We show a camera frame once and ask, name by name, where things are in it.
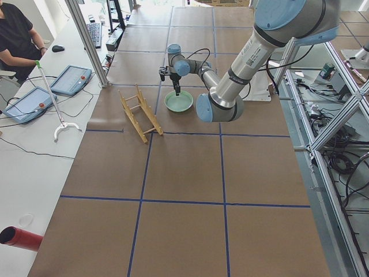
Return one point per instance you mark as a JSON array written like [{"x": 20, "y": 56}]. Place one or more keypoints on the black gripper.
[{"x": 174, "y": 78}]

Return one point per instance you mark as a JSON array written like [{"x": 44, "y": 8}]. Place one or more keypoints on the light green plate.
[{"x": 178, "y": 103}]

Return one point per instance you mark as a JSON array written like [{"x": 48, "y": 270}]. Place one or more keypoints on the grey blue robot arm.
[{"x": 275, "y": 24}]

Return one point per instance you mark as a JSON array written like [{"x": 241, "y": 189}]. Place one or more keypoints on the wooden plate rack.
[{"x": 135, "y": 108}]

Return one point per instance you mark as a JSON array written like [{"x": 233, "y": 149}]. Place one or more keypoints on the black keyboard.
[{"x": 94, "y": 30}]

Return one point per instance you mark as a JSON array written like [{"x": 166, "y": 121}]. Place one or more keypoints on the far blue teach pendant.
[{"x": 71, "y": 80}]

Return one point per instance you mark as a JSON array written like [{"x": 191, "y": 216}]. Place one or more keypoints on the blue teach pendant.
[
  {"x": 29, "y": 106},
  {"x": 71, "y": 80}
]

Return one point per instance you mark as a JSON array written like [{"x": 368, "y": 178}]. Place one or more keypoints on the white grabber stick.
[{"x": 63, "y": 125}]

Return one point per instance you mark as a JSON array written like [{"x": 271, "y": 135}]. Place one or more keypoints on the black computer mouse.
[{"x": 57, "y": 48}]

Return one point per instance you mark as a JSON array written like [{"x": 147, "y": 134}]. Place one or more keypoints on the near blue teach pendant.
[{"x": 29, "y": 106}]

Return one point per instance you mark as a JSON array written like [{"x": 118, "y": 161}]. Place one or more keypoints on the green white box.
[{"x": 327, "y": 70}]

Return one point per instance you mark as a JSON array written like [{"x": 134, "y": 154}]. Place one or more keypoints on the person in black shirt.
[{"x": 21, "y": 45}]

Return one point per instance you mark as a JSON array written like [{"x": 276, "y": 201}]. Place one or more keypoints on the red cylinder tube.
[{"x": 13, "y": 236}]

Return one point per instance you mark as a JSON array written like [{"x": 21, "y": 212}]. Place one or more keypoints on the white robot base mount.
[{"x": 257, "y": 90}]

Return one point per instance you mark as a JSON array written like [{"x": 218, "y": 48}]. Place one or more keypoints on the aluminium frame post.
[{"x": 79, "y": 21}]

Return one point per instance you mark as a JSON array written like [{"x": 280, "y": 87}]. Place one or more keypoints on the aluminium frame rail structure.
[{"x": 328, "y": 120}]

